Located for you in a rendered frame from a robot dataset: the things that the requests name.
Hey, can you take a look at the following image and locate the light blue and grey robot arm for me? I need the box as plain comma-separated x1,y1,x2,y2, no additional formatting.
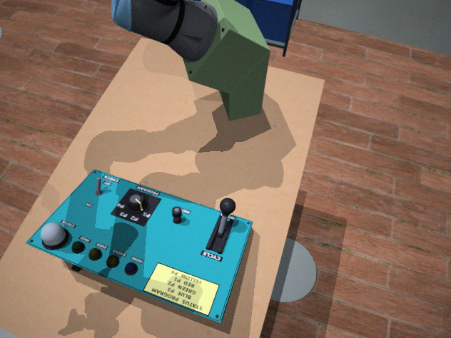
111,0,218,62

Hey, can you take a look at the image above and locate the teal control console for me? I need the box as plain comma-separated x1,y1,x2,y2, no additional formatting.
26,169,253,323

